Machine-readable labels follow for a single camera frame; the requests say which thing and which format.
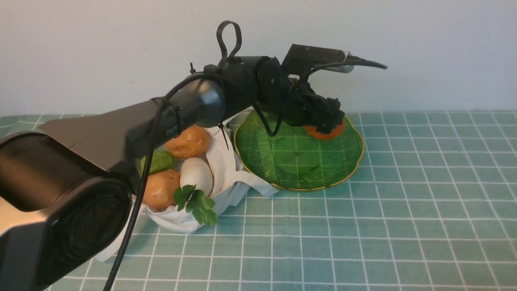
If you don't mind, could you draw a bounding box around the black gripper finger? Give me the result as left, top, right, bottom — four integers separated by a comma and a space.
316, 120, 344, 135

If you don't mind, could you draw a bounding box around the orange toy pumpkin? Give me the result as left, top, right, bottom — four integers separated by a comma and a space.
304, 120, 346, 141

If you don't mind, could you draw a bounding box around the green checkered tablecloth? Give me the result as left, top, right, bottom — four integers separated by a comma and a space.
0, 112, 517, 291

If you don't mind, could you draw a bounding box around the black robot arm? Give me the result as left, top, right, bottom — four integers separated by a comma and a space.
1, 56, 344, 291

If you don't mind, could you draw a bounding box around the brown potato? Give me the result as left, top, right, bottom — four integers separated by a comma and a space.
165, 125, 210, 160
143, 169, 181, 210

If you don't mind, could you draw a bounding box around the green vegetable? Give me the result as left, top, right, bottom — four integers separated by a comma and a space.
148, 150, 176, 175

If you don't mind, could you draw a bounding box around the white radish with leaves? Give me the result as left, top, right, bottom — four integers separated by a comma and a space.
174, 157, 218, 226

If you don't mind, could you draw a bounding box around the green leaf-shaped glass plate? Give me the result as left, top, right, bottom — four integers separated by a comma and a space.
233, 111, 365, 191

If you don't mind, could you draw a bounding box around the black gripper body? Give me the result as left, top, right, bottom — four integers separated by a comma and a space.
282, 79, 344, 127

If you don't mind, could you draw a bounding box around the brown potato at front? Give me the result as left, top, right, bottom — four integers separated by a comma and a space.
143, 169, 181, 210

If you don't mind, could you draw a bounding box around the black cable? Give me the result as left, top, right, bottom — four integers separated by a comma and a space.
103, 20, 388, 291

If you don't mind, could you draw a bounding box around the white cloth tote bag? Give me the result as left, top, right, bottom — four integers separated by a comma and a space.
94, 106, 280, 262

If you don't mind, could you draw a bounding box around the brown potato at back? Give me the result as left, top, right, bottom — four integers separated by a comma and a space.
165, 125, 210, 160

